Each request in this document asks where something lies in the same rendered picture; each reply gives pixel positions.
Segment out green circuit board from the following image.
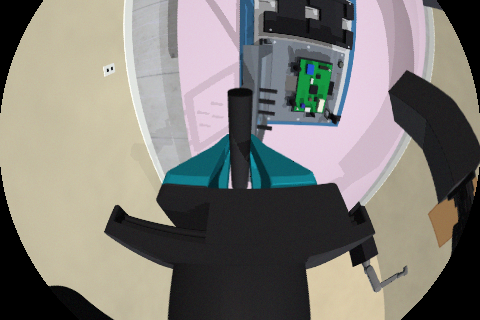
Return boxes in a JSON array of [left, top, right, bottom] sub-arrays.
[[294, 59, 332, 113]]

